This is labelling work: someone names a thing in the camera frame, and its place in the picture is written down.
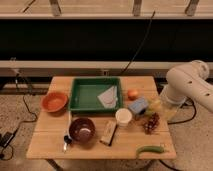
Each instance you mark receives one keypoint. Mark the blue sponge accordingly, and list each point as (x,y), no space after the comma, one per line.
(138,105)

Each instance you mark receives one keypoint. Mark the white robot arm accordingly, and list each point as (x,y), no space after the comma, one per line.
(186,81)

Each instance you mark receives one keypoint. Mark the purple bowl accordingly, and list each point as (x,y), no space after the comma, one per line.
(82,130)

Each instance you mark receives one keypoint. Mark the orange bowl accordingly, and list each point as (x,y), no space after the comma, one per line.
(54,101)

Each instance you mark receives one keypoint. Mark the white folded cloth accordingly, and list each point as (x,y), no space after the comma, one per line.
(109,97)

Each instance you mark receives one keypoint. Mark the green plastic tray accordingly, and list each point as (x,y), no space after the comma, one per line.
(84,92)

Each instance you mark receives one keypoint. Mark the orange fruit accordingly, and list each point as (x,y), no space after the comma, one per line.
(132,94)

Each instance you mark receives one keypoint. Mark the white cup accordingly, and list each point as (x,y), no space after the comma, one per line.
(123,116)

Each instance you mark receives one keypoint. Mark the wooden block brush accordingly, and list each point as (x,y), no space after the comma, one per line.
(108,133)

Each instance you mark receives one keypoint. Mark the yellow-green toy fruit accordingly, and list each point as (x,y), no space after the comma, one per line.
(153,107)

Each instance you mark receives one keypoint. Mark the brown grape bunch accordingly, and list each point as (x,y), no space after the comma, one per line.
(151,123)

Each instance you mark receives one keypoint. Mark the green cucumber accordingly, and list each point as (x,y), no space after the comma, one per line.
(154,149)

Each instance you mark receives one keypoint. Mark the black power adapter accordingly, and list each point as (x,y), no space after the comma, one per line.
(6,139)

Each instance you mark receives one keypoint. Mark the white handled spoon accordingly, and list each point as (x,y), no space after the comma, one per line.
(67,138)

